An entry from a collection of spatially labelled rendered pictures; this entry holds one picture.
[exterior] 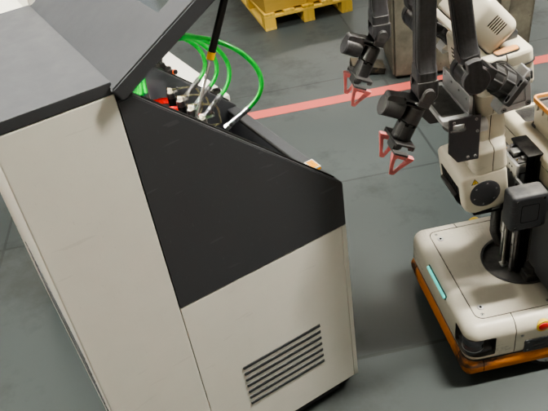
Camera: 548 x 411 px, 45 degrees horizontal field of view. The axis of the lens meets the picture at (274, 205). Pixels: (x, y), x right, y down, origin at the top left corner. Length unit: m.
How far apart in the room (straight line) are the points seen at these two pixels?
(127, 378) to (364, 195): 1.92
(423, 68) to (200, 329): 0.97
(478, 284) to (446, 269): 0.14
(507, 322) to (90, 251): 1.49
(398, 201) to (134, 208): 2.04
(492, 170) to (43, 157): 1.41
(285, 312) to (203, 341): 0.29
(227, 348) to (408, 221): 1.52
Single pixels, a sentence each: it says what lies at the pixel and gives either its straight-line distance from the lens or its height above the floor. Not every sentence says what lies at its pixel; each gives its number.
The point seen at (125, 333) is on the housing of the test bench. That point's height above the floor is 0.81.
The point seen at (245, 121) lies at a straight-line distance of 2.37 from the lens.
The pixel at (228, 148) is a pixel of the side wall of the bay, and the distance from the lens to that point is 1.71.
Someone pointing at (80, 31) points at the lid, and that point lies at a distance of 1.80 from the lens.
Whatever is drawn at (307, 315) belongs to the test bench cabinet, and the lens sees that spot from 2.22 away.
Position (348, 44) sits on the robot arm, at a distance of 2.23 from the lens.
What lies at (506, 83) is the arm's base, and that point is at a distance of 1.95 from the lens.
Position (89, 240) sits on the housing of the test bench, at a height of 1.14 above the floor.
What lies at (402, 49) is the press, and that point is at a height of 0.22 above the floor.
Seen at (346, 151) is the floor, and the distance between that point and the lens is 3.89.
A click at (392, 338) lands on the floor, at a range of 2.80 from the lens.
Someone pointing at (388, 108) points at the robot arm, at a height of 1.19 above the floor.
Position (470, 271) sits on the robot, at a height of 0.28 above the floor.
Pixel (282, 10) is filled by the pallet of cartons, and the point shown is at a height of 0.14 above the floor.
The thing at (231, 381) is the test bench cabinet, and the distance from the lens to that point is 2.21.
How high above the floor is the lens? 2.10
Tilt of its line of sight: 37 degrees down
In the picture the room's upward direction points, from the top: 9 degrees counter-clockwise
